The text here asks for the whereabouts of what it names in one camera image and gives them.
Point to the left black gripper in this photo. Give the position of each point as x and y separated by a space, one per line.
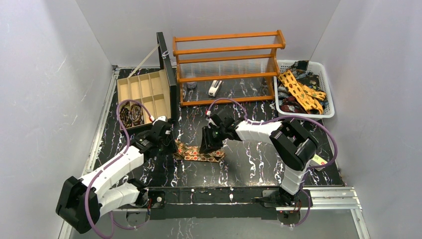
167 141

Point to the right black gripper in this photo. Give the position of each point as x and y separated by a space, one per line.
209 143

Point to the colourful floral patterned tie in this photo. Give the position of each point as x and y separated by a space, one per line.
191 153

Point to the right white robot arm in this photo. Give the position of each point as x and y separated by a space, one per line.
295 145

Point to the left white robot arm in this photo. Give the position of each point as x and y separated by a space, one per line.
84 200

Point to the rolled brown patterned tie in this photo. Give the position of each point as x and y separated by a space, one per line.
136 115

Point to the white stapler-like object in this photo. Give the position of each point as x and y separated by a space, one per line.
214 88

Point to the rolled dark patterned tie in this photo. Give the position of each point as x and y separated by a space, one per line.
124 114

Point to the black compartment tie box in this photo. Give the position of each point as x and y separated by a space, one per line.
155 91

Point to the grey round object on shelf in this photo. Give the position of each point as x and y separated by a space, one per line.
191 85

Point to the orange wooden shelf rack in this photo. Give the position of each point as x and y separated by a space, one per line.
245 63

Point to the dark red tie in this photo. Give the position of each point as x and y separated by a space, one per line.
291 105

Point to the yellow patterned tie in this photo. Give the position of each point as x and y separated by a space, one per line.
307 98

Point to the small white cardboard box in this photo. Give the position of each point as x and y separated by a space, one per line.
318 161

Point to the white plastic basket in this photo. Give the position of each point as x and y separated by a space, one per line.
329 109

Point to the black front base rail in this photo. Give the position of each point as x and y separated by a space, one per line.
265 202

